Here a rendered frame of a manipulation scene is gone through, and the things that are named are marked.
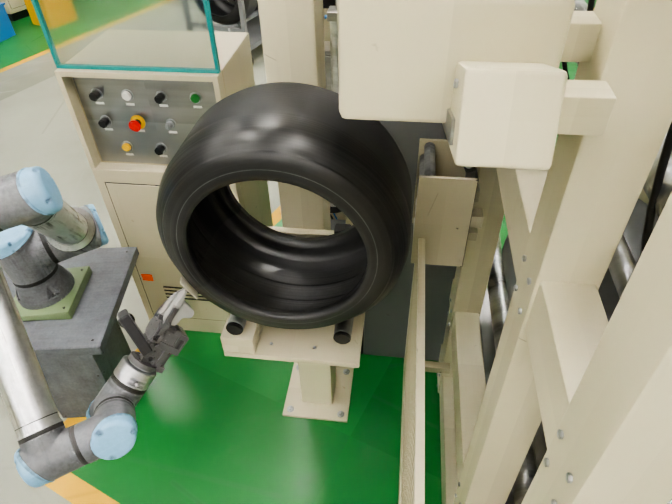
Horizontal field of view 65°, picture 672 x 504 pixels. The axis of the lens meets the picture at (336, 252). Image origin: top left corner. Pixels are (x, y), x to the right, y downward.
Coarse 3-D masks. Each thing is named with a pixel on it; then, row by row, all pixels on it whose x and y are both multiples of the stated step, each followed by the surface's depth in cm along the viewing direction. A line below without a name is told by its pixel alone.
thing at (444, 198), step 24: (432, 144) 148; (432, 168) 138; (456, 168) 153; (432, 192) 137; (456, 192) 136; (432, 216) 142; (456, 216) 141; (432, 240) 148; (456, 240) 147; (432, 264) 154; (456, 264) 153
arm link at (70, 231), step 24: (24, 168) 122; (0, 192) 117; (24, 192) 118; (48, 192) 121; (0, 216) 118; (24, 216) 120; (48, 216) 128; (72, 216) 150; (96, 216) 177; (48, 240) 170; (72, 240) 165; (96, 240) 179
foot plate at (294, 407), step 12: (336, 372) 234; (348, 372) 233; (336, 384) 229; (348, 384) 229; (288, 396) 225; (300, 396) 225; (336, 396) 224; (348, 396) 224; (288, 408) 219; (300, 408) 220; (312, 408) 220; (324, 408) 220; (336, 408) 220; (348, 408) 220; (336, 420) 216
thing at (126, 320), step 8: (120, 312) 124; (128, 312) 125; (120, 320) 121; (128, 320) 122; (128, 328) 122; (136, 328) 123; (136, 336) 124; (136, 344) 124; (144, 344) 125; (144, 352) 126
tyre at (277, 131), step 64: (192, 128) 120; (256, 128) 101; (320, 128) 103; (384, 128) 119; (192, 192) 108; (320, 192) 103; (384, 192) 106; (192, 256) 121; (256, 256) 151; (320, 256) 152; (384, 256) 113; (256, 320) 132; (320, 320) 129
